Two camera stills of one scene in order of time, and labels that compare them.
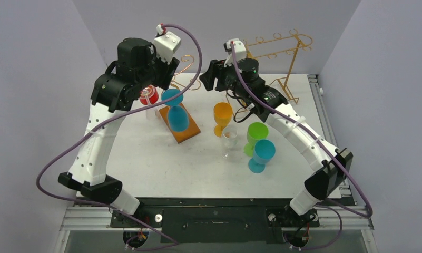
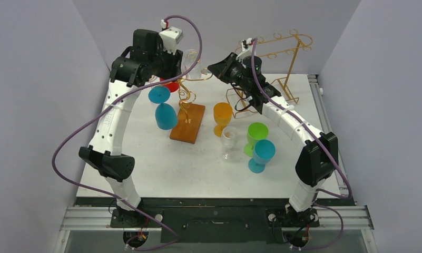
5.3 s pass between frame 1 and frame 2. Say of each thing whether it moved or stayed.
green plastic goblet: stayed
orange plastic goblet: stayed
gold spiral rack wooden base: moved
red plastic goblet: moved
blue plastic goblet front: stayed
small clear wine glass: stayed
